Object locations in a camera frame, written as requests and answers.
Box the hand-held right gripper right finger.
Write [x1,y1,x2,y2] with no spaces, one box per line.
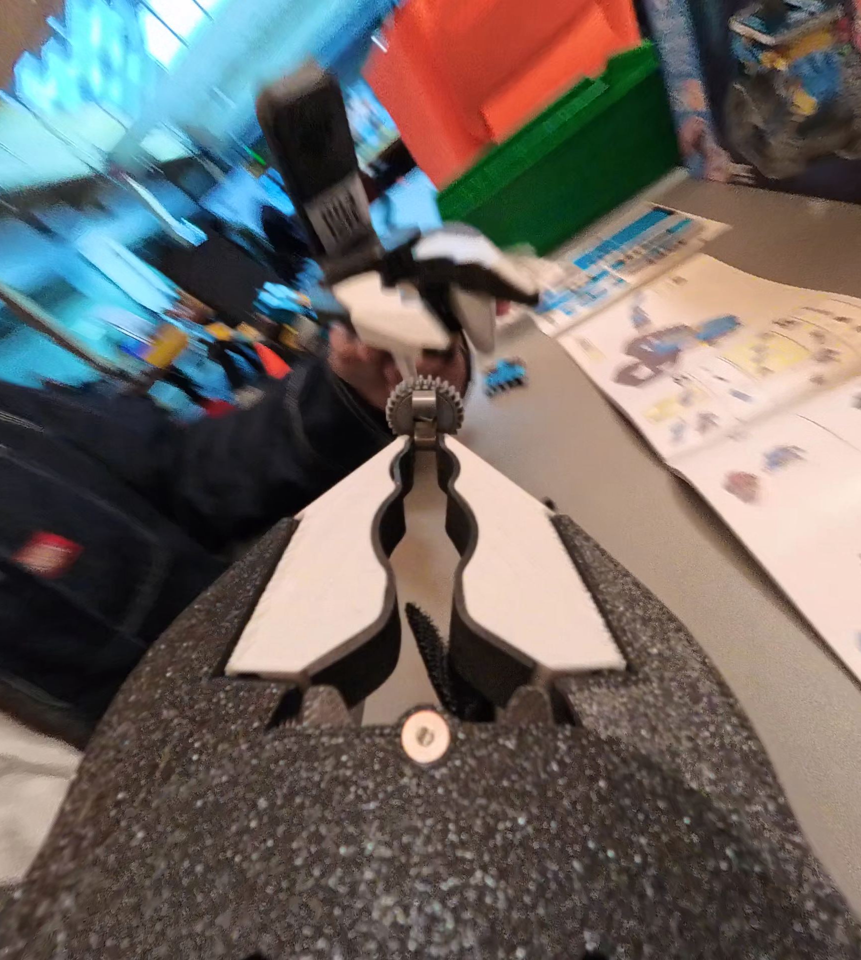
[440,435,628,674]

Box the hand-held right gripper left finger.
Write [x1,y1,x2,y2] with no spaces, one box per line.
[224,435,411,682]

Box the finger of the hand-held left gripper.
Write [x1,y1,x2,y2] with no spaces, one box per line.
[327,270,454,385]
[414,223,542,354]

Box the grey gear assembly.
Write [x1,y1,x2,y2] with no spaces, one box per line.
[384,377,467,453]

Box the person's left forearm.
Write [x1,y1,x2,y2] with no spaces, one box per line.
[168,360,394,556]

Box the grey desk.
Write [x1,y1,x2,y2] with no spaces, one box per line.
[468,176,861,960]

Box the person's left hand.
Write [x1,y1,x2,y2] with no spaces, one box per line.
[329,333,405,425]

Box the green plastic bin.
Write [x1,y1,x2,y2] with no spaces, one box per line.
[436,41,685,258]

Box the blue black beam assembly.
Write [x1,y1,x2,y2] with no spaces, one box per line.
[481,358,534,396]

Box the blue sticker sheet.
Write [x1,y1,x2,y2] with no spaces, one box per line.
[530,201,733,340]

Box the orange plastic carrier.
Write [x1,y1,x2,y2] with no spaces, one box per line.
[361,0,643,190]

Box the dark denim jacket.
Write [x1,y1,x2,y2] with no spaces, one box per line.
[0,352,312,725]

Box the instruction booklet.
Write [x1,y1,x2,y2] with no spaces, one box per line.
[556,253,861,740]

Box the dark blue toy box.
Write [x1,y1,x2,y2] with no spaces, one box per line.
[636,0,861,210]

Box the white shirt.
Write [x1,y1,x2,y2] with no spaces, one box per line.
[0,686,85,909]

